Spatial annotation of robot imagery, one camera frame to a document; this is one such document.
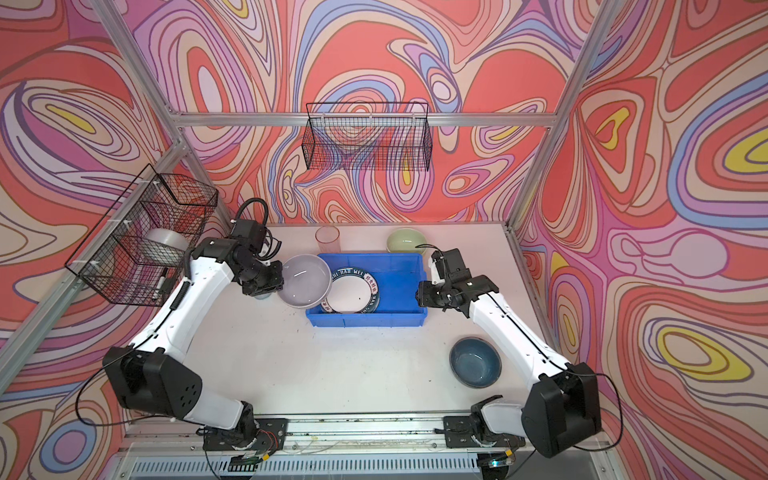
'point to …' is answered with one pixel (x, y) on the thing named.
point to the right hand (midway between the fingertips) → (427, 301)
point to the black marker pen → (162, 278)
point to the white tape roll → (164, 247)
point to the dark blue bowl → (475, 362)
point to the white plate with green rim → (352, 291)
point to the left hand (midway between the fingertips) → (286, 282)
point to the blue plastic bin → (399, 275)
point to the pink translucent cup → (328, 238)
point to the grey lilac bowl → (307, 281)
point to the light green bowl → (404, 241)
